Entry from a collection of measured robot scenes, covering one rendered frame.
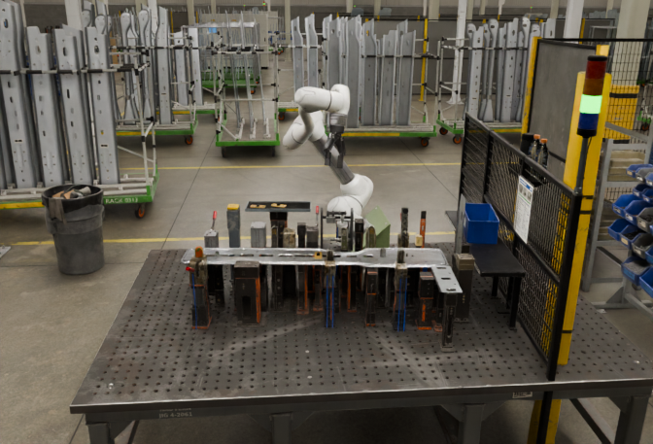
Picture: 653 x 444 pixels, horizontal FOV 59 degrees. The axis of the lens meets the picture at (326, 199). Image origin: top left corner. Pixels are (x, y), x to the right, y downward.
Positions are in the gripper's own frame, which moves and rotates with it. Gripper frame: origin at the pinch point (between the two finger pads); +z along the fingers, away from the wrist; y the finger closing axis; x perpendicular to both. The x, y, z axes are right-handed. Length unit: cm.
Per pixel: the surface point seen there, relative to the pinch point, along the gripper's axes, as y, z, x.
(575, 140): 11, -15, 116
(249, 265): 31, 54, -25
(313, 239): -12.4, 40.6, -15.1
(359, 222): -23.7, 29.2, 6.1
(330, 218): -13.0, 27.9, -5.9
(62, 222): -58, 58, -286
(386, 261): -13, 47, 29
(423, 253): -32, 42, 41
